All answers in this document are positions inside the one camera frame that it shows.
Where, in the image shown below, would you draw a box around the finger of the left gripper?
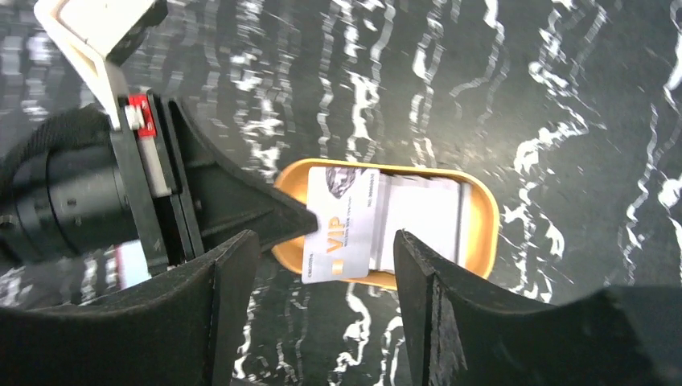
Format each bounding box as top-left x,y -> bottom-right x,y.
159,97 -> 318,266

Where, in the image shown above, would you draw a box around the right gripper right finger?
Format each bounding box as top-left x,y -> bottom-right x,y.
394,231 -> 681,385

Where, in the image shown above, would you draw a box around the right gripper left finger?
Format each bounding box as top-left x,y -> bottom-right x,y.
1,230 -> 261,385

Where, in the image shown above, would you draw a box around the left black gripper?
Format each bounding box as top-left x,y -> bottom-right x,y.
1,105 -> 184,272

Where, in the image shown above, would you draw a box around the tan oval card tray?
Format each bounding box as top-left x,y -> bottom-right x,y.
272,158 -> 499,290

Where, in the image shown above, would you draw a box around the cards in tray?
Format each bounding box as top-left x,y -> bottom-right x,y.
369,174 -> 473,273

